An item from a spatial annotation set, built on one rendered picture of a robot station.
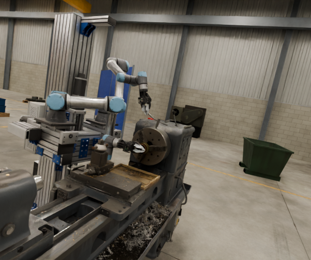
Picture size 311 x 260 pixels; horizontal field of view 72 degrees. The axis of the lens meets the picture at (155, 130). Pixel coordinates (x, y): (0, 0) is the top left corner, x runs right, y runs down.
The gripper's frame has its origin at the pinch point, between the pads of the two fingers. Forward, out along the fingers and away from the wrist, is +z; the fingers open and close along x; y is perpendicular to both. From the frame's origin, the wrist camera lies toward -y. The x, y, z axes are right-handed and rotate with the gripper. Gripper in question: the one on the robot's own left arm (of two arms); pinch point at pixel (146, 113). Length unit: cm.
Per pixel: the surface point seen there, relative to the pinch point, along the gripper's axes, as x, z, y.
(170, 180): 13, 60, -8
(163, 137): 16.3, 21.0, 8.0
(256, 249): 79, 164, -97
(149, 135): 4.4, 18.5, 8.3
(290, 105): 282, -27, -978
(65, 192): -15, 42, 82
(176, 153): 20.7, 36.9, -8.3
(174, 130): 20.4, 16.8, -9.0
